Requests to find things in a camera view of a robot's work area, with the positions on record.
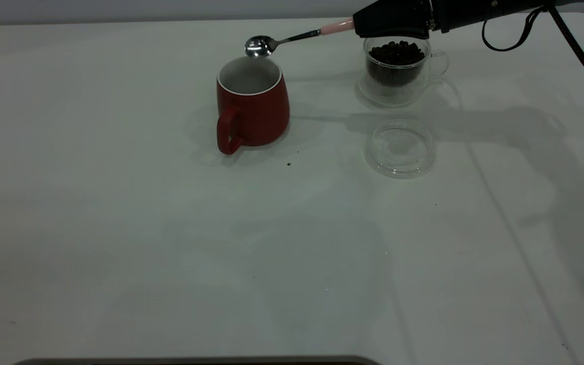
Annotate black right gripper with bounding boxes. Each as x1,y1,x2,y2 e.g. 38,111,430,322
353,0,526,40

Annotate metal spoon with pink handle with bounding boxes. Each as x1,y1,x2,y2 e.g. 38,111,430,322
244,17,356,58

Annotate red ceramic mug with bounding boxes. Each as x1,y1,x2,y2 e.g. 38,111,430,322
215,56,290,156

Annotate dark roasted coffee beans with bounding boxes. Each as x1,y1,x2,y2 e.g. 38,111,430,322
367,41,425,87

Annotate clear glass saucer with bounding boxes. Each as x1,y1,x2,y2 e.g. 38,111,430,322
363,119,436,178

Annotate clear glass handled cup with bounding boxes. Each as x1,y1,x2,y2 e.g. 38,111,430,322
356,36,450,107

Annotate thin black looped cable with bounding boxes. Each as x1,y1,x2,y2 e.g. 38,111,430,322
482,8,543,52

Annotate thick black cable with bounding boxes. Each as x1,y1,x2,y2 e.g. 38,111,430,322
548,4,584,113

